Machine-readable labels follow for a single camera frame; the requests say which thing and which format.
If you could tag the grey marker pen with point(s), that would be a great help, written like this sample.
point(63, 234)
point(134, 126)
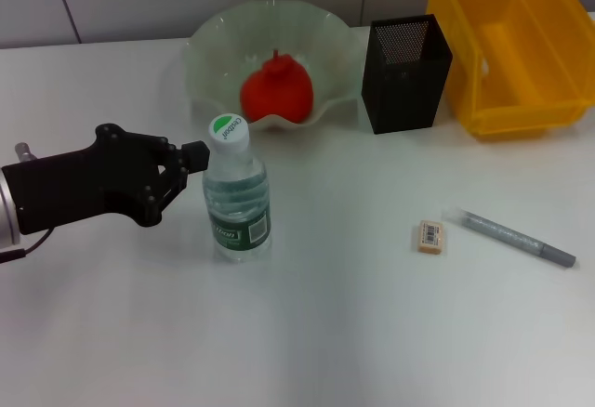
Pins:
point(502, 232)

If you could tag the yellow plastic storage bin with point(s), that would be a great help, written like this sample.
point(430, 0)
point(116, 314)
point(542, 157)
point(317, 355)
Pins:
point(525, 68)

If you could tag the clear green-label water bottle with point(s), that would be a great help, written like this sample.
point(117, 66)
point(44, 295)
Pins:
point(237, 221)

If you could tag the pale green wavy fruit bowl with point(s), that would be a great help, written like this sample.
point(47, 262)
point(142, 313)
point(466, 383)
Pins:
point(325, 40)

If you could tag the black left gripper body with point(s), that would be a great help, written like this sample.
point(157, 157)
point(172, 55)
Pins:
point(79, 184)

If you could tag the orange fruit with knob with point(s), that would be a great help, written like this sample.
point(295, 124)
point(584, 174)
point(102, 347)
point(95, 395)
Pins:
point(279, 93)

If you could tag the black mesh pen holder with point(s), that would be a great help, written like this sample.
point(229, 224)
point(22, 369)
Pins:
point(400, 95)

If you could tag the beige eraser with barcode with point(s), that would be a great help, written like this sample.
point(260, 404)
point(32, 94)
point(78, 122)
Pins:
point(428, 237)

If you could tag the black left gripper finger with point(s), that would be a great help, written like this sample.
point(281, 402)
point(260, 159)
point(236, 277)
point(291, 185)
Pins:
point(195, 149)
point(195, 164)

